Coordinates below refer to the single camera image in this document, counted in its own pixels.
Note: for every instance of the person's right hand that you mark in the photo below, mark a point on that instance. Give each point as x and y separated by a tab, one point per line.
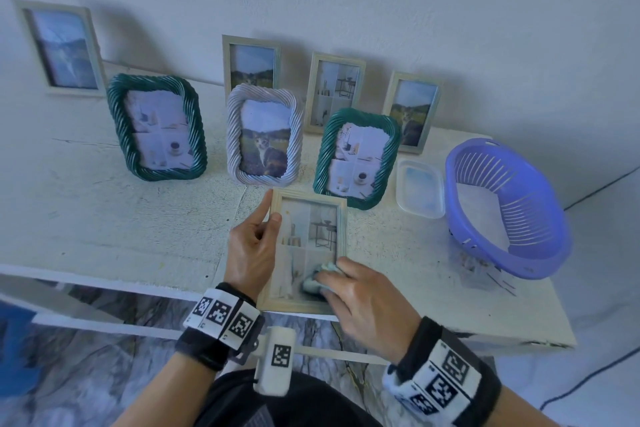
372	306

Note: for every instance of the person's left hand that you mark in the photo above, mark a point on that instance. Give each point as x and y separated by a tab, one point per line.
247	256

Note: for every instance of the person's right thumb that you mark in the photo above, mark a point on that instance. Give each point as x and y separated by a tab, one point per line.
334	304

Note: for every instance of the person's left thumb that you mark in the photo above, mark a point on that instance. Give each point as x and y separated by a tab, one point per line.
256	215

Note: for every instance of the light green cleaning cloth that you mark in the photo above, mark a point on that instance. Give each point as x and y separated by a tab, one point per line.
315	284

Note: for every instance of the wooden frame with interior photo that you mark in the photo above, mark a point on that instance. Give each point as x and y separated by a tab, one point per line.
310	231
334	86

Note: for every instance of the person's right forearm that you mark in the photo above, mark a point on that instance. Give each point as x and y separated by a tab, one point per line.
515	409

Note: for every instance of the person's left forearm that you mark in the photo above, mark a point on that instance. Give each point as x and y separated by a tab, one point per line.
165	396

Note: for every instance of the person's black clothing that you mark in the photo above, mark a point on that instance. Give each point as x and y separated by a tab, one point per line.
300	404

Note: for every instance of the black left wristband with markers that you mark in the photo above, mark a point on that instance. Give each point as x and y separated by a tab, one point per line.
220	321

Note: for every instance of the black wristband with markers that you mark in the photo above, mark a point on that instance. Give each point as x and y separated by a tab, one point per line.
220	321
442	376

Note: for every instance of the black right wristband with markers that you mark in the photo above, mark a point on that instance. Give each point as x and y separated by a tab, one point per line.
442	376

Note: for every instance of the clear plastic container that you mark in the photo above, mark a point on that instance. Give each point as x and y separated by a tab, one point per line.
420	189

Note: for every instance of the white table crossbar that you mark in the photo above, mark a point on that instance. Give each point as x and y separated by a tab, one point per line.
125	327

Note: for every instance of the purple plastic colander basket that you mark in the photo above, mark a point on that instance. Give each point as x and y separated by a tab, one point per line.
542	236

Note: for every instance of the blue object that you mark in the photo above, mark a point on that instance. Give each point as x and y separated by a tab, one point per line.
15	346

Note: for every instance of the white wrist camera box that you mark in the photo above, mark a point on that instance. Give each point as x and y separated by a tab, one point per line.
275	361

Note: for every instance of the wooden frame with landscape photo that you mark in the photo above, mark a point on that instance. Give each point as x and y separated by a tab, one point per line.
252	64

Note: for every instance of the wooden frame with cat photo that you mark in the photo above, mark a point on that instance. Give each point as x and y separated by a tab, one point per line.
415	111

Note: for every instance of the cream frame with mountain photo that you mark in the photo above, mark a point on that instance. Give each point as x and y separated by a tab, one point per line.
62	49

